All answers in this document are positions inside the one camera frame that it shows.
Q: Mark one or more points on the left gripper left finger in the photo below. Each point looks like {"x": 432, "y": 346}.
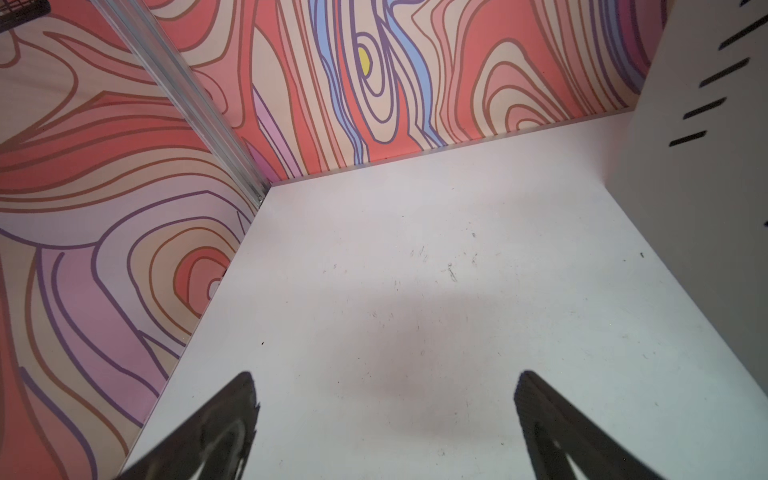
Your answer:
{"x": 213, "y": 443}

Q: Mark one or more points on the grey metal cabinet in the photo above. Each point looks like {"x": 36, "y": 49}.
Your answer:
{"x": 692, "y": 176}

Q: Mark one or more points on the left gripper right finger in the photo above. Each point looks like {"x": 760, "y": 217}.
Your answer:
{"x": 559, "y": 437}

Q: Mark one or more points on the left black wire basket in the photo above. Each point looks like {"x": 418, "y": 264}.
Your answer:
{"x": 14, "y": 13}

